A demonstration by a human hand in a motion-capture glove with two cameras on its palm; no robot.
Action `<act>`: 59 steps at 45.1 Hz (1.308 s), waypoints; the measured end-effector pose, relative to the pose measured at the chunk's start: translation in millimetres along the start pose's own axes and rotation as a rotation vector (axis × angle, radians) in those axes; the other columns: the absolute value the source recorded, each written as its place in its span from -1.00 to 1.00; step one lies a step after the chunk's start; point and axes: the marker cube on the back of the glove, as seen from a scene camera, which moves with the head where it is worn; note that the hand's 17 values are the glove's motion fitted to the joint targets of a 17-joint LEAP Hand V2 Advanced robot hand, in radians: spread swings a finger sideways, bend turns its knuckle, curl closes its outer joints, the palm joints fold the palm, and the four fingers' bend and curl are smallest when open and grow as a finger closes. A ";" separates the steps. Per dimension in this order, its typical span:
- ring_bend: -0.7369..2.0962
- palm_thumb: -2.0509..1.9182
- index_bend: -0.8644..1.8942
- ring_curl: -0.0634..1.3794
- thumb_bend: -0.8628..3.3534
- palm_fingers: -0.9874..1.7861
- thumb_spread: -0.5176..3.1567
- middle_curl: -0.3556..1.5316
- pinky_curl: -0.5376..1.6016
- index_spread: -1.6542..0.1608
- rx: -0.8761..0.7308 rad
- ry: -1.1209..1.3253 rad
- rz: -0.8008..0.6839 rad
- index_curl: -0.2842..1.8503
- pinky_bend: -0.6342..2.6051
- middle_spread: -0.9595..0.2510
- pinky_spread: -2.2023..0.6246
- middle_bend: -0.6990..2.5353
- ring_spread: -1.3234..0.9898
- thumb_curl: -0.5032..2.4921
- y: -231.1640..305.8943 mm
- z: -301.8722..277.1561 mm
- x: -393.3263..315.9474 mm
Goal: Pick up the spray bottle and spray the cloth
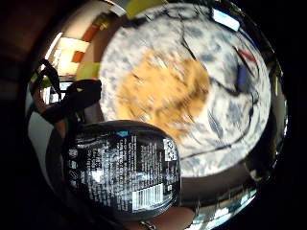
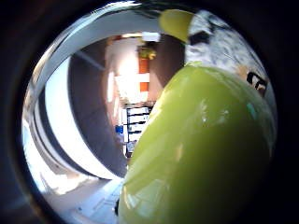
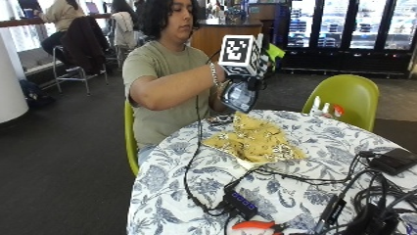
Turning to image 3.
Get blue floral tablecloth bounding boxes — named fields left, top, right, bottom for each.
left=125, top=109, right=417, bottom=235

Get green rounded chair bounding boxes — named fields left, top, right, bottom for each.
left=300, top=73, right=380, bottom=133

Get metal bar stool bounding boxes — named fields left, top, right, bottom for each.
left=50, top=45, right=110, bottom=96

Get orange handled pliers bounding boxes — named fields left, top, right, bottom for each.
left=230, top=219, right=288, bottom=235

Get black hub with blue ports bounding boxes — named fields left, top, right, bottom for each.
left=222, top=187, right=261, bottom=221

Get dark patterned phone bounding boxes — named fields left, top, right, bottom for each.
left=206, top=114, right=235, bottom=127

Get yellow patterned cloth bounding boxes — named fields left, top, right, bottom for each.
left=201, top=111, right=307, bottom=165

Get dark backpack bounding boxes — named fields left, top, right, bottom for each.
left=18, top=79, right=55, bottom=108

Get black adapter stick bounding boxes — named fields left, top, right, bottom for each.
left=314, top=195, right=347, bottom=235

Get black flat box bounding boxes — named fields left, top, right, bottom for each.
left=367, top=147, right=417, bottom=176

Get red capped bottle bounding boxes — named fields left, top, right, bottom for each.
left=331, top=104, right=344, bottom=119

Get glass door fridge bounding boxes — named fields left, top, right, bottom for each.
left=279, top=0, right=417, bottom=78

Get long black glove cable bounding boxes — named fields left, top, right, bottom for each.
left=182, top=48, right=231, bottom=217

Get green glove tab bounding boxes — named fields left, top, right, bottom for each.
left=265, top=42, right=286, bottom=64

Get wooden counter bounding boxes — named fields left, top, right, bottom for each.
left=189, top=19, right=265, bottom=62

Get the person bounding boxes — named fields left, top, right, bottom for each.
left=121, top=0, right=245, bottom=167

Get silver chain bracelet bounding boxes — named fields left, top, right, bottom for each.
left=207, top=62, right=221, bottom=88

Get white marker cube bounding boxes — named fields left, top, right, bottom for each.
left=217, top=32, right=270, bottom=78

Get white round pillar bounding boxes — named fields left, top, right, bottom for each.
left=0, top=31, right=29, bottom=124

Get black cable bundle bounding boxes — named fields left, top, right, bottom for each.
left=242, top=150, right=417, bottom=235

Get green chair with tall back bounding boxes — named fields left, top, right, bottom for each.
left=122, top=99, right=141, bottom=177

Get white paper sheet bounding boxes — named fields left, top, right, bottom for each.
left=233, top=157, right=278, bottom=171

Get dark jacket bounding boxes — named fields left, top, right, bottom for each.
left=59, top=16, right=110, bottom=75

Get white jacket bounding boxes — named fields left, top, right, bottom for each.
left=109, top=12, right=139, bottom=51

